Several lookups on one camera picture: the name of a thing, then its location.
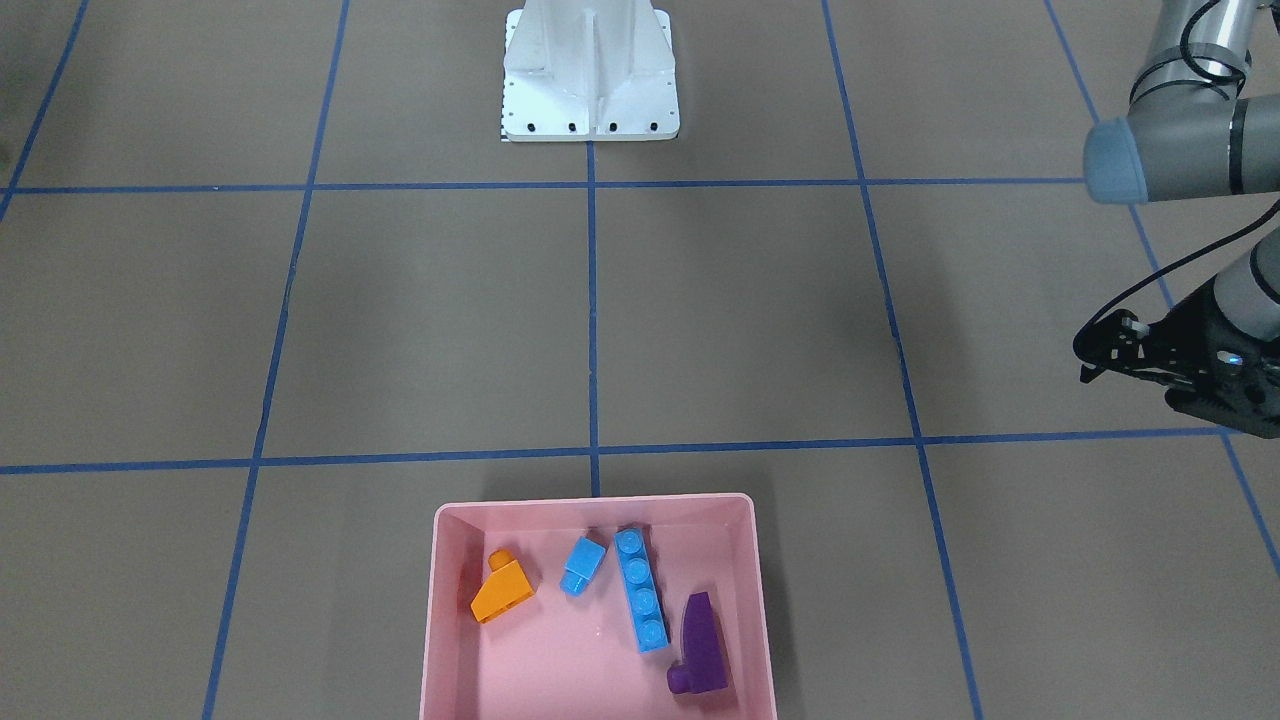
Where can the long blue toy block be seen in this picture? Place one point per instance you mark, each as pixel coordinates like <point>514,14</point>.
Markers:
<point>645,610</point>

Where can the orange toy block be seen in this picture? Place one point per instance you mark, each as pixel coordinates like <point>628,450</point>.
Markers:
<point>506,586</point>

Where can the pink plastic box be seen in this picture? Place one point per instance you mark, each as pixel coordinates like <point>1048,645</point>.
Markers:
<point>561,657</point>

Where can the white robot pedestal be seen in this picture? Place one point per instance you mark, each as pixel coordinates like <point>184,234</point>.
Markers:
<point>589,71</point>

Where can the small blue toy block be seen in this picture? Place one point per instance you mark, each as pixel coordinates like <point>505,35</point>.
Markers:
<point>581,566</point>

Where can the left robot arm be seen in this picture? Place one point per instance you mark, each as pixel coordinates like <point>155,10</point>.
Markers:
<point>1192,133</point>

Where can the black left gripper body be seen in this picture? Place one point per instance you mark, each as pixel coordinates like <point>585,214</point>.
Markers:
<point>1192,327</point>

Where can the purple toy block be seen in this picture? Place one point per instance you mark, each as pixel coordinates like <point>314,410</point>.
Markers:
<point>703,667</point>

